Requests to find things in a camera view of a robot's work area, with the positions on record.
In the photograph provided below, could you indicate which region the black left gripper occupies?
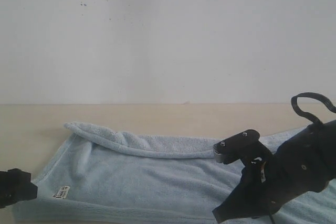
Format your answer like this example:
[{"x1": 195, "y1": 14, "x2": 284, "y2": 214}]
[{"x1": 1, "y1": 168, "x2": 37, "y2": 206}]

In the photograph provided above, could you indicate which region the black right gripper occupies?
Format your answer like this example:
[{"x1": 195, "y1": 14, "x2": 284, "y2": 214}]
[{"x1": 213, "y1": 155, "x2": 291, "y2": 221}]

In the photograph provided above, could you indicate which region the light blue fleece towel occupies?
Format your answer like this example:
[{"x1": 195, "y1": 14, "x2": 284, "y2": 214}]
[{"x1": 12, "y1": 121, "x2": 336, "y2": 224}]

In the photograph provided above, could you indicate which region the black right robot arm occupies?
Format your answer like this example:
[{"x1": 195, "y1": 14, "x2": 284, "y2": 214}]
[{"x1": 212, "y1": 121, "x2": 335, "y2": 223}]

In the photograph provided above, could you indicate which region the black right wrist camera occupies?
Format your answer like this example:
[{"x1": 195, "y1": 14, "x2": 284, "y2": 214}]
[{"x1": 213, "y1": 129, "x2": 272, "y2": 167}]

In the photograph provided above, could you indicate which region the black right camera cable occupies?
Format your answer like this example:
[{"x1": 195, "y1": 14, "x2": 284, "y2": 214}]
[{"x1": 267, "y1": 92, "x2": 336, "y2": 224}]

